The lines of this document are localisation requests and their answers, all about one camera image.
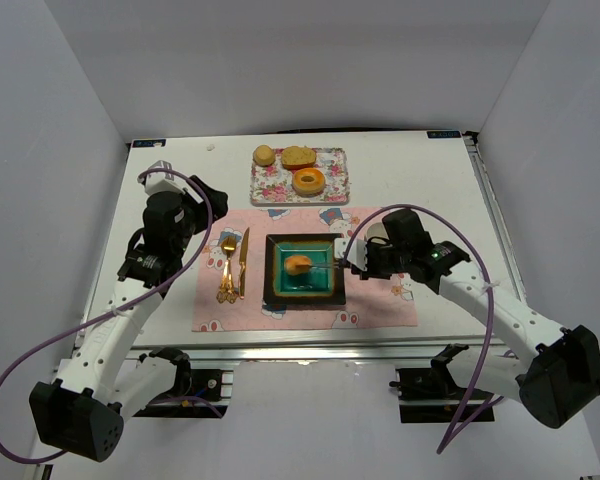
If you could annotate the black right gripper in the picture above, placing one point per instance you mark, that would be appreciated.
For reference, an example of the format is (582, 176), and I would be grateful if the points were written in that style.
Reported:
(368, 258)

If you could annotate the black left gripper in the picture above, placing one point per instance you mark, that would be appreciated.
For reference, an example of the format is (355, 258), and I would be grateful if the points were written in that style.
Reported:
(206, 198)

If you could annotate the steel tongs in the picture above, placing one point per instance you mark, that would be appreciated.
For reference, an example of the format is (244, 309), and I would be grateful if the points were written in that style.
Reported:
(329, 265)

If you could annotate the round orange bun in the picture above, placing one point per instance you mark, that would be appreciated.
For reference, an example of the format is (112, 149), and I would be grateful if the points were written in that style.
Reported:
(297, 265)

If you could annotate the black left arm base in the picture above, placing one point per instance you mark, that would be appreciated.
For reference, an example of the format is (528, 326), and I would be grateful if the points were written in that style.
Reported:
(193, 392)

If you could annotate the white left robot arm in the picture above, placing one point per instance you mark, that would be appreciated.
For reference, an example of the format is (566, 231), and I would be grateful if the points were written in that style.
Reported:
(84, 409)

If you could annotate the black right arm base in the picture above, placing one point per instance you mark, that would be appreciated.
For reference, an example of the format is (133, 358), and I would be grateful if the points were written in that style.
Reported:
(429, 395)

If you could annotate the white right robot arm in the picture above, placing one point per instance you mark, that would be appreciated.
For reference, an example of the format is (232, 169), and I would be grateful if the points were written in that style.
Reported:
(553, 371)

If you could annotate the brown bread slice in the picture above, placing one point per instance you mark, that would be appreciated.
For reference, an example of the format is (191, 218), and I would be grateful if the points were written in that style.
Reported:
(296, 157)

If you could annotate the dark green mug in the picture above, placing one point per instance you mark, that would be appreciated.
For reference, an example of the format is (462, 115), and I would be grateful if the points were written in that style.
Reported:
(376, 235)

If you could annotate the pink cartoon placemat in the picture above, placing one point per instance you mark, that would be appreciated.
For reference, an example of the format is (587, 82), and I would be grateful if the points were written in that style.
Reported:
(369, 304)

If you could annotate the gold knife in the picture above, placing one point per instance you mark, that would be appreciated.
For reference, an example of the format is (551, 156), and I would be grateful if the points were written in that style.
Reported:
(243, 264)

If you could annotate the gold fork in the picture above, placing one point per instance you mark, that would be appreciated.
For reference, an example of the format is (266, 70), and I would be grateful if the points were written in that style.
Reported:
(226, 291)

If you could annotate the floral rectangular tray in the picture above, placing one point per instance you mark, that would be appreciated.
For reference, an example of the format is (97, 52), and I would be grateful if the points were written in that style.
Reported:
(272, 185)

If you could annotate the square teal black plate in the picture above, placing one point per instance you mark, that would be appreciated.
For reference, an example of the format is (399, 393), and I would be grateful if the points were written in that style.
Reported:
(317, 287)

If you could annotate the small round muffin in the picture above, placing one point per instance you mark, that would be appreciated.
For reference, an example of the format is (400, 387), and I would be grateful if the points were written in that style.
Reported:
(263, 155)

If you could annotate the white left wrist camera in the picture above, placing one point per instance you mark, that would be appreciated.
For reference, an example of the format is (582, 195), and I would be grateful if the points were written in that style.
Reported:
(154, 183)

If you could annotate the glazed ring doughnut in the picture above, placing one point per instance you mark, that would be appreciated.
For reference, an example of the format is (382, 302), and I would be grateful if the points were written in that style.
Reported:
(308, 181)

